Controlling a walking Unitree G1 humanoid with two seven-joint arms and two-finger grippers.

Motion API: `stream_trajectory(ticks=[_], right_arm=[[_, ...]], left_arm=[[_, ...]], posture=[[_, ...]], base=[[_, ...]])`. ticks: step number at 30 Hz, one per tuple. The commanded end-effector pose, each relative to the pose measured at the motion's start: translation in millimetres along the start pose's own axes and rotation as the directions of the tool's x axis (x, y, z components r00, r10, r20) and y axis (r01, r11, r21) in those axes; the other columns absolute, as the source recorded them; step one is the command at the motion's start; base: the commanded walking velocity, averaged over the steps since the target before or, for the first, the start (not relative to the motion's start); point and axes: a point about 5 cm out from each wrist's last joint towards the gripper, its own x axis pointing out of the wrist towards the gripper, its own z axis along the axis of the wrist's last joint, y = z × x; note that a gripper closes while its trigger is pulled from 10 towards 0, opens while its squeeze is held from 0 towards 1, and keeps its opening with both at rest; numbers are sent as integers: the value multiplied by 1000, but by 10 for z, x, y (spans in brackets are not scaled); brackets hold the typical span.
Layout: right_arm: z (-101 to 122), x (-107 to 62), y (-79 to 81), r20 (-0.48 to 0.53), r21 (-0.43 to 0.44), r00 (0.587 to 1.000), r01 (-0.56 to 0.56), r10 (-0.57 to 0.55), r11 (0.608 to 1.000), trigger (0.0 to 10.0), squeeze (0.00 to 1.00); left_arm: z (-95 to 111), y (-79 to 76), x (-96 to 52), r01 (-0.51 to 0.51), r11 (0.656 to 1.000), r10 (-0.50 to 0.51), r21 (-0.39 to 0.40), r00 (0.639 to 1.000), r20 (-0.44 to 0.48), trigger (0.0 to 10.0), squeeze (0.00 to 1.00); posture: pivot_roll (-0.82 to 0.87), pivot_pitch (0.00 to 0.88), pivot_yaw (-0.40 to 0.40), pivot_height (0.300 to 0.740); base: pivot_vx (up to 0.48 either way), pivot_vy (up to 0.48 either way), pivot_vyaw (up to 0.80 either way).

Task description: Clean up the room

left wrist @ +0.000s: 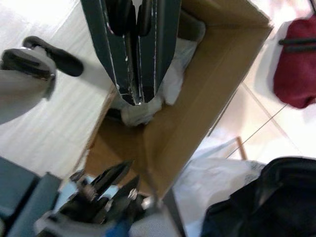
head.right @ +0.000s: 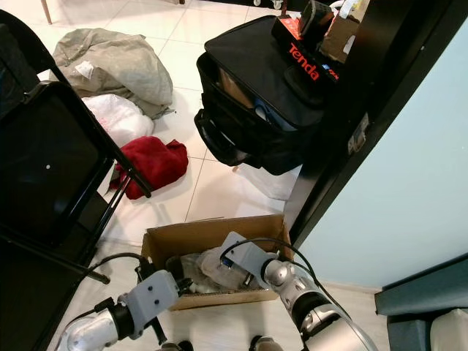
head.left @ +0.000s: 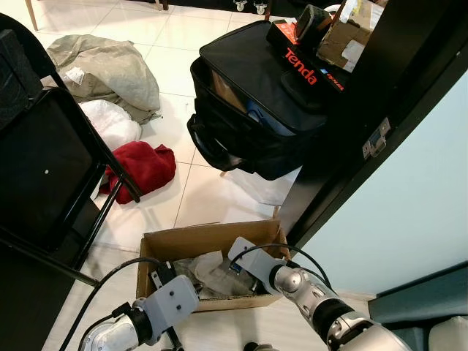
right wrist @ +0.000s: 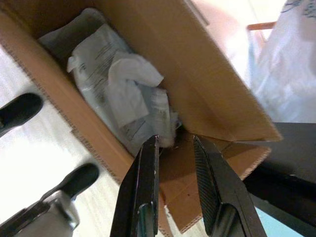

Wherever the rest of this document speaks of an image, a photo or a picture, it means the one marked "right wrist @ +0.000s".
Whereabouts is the white tissue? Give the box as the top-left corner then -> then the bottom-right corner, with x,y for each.
107,50 -> 165,129

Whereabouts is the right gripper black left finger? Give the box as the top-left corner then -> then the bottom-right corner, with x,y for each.
111,134 -> 160,237

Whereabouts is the clear printed plastic wrapper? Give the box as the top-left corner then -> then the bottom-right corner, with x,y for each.
38,7 -> 139,149

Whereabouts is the robot left leg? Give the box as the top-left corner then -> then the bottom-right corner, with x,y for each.
0,93 -> 44,138

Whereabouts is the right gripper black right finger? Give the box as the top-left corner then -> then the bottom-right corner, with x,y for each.
194,135 -> 261,237

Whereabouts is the brown wooden frame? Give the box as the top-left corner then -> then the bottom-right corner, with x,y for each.
246,21 -> 277,44

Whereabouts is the open brown cardboard box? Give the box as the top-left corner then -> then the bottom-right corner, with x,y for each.
0,0 -> 283,234

